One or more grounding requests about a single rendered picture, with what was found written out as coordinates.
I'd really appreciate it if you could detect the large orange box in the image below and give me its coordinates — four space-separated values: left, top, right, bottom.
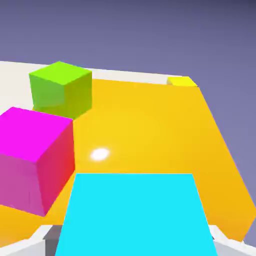
0 78 256 249

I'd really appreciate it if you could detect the small magenta cube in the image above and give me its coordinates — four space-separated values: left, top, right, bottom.
0 106 76 218

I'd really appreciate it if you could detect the small green cube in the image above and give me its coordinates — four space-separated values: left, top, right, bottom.
28 60 93 120

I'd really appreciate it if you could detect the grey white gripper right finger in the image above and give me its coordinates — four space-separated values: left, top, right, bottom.
208 224 256 256

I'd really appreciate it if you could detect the small yellow cube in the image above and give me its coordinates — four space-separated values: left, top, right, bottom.
167 76 199 88

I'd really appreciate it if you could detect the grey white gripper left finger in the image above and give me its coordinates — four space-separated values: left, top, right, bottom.
0 224 63 256

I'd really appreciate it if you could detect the small cyan cube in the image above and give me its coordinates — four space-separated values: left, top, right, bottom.
54 173 219 256

